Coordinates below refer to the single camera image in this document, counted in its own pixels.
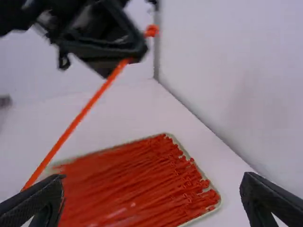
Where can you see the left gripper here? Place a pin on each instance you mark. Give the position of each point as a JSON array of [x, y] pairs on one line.
[[23, 14]]

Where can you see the pale tray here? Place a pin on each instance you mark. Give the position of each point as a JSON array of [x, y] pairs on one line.
[[206, 215]]

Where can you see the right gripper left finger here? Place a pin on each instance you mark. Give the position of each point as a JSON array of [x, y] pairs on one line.
[[35, 203]]

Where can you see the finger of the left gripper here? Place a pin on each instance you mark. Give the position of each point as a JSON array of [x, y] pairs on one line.
[[132, 45], [104, 68]]

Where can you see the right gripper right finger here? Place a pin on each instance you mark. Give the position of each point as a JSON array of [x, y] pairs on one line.
[[272, 203]]

